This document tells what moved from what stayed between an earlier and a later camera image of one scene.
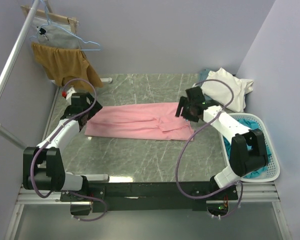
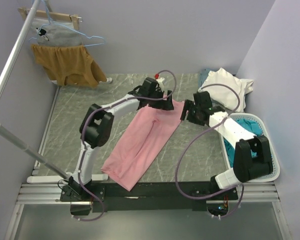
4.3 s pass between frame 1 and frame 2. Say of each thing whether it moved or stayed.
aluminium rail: stayed
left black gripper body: moved
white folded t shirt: stayed
